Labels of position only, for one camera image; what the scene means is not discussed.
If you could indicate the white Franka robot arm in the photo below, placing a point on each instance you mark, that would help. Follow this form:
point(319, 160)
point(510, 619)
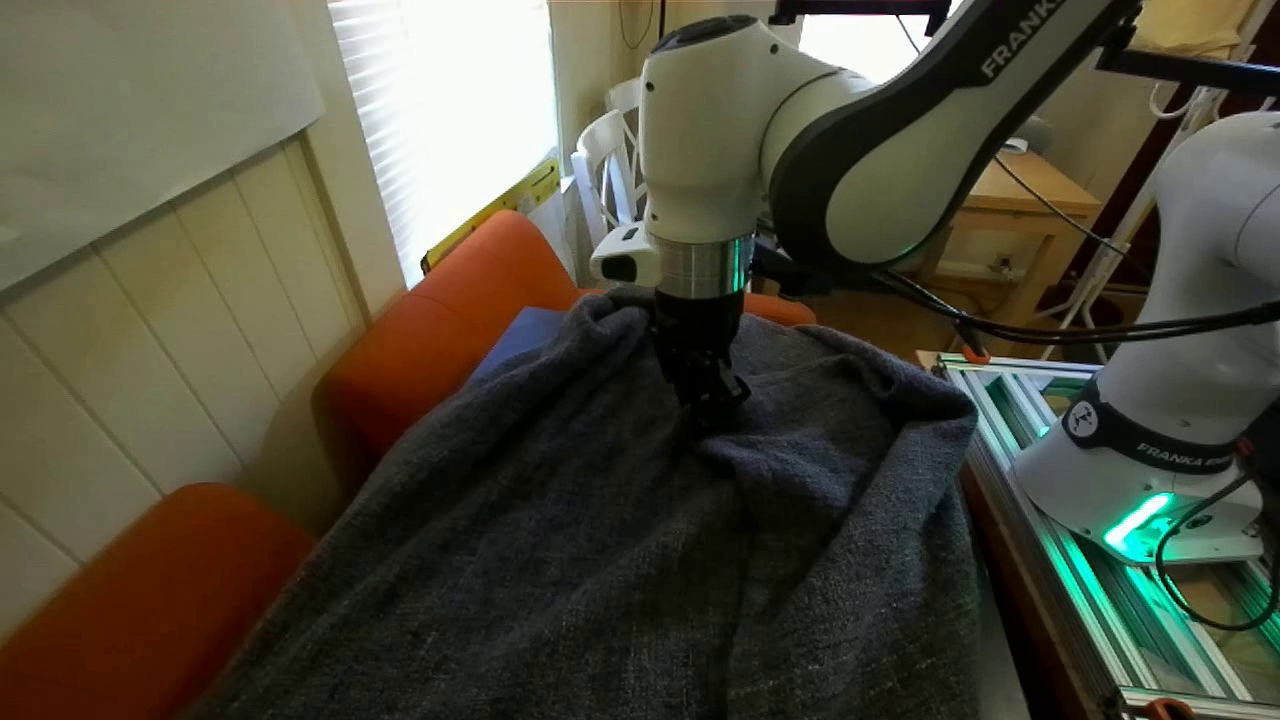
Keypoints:
point(721, 135)

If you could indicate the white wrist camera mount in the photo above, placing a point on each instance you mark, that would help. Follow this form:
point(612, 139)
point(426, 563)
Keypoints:
point(627, 253)

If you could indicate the white window blind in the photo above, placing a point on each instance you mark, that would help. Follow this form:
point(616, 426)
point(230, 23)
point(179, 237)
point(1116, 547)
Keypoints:
point(455, 123)

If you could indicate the wooden work table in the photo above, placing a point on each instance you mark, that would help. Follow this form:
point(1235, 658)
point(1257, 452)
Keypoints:
point(1027, 587)

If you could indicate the small orange clamp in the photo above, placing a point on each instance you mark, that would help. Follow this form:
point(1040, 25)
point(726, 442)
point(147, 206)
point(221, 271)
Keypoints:
point(1168, 709)

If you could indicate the yellow green flat book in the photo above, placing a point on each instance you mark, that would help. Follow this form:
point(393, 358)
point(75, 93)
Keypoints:
point(494, 215)

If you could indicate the black overhead stand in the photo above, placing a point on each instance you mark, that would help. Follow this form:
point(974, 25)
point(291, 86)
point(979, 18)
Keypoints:
point(1173, 66)

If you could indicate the grey woven cloth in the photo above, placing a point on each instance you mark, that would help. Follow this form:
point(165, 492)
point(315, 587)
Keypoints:
point(603, 532)

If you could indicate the orange upholstered armchair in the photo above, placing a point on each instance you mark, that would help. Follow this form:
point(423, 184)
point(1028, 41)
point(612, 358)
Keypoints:
point(147, 603)
point(441, 322)

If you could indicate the white folding stand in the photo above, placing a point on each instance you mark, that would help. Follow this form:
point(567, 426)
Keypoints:
point(1122, 215)

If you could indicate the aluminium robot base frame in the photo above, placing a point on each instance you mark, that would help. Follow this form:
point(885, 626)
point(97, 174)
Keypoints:
point(1134, 626)

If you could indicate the white wooden chair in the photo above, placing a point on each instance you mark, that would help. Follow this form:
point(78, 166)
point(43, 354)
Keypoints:
point(604, 174)

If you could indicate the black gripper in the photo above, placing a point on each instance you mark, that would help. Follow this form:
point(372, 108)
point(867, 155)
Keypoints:
point(700, 343)

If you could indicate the light wooden desk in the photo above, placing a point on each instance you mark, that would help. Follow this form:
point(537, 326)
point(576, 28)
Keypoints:
point(1015, 225)

